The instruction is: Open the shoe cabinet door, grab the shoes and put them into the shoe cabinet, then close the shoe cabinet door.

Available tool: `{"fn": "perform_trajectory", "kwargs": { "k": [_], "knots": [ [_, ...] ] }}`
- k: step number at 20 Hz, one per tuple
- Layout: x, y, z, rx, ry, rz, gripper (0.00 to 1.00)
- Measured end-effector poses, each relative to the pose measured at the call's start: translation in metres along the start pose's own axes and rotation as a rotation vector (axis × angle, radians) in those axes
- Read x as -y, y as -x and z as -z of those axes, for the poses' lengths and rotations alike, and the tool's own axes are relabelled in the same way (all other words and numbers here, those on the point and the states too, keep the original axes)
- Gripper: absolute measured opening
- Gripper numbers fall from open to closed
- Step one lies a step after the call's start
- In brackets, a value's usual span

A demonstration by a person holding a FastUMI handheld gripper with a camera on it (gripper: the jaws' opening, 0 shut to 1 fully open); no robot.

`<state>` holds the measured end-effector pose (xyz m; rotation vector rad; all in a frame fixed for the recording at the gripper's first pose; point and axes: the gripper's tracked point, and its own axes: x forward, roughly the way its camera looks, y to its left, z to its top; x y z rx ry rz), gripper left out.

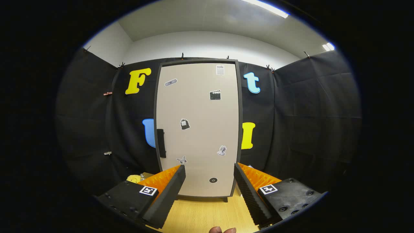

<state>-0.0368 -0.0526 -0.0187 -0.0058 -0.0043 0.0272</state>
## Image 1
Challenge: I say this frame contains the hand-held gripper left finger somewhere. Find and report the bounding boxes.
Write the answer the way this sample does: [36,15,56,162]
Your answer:
[95,164,186,229]

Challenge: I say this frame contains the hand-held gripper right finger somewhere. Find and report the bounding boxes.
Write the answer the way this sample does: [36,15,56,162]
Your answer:
[234,162,329,228]

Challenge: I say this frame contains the black door handle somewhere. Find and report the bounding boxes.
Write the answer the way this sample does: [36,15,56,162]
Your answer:
[157,128,167,158]

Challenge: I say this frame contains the grey shoe cabinet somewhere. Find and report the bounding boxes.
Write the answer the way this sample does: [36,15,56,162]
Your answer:
[153,58,244,203]

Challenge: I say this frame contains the black backdrop cloth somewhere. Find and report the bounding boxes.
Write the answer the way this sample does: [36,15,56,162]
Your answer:
[55,45,362,198]

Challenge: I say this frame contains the long ceiling light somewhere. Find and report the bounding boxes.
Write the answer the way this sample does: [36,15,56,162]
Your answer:
[241,0,290,19]

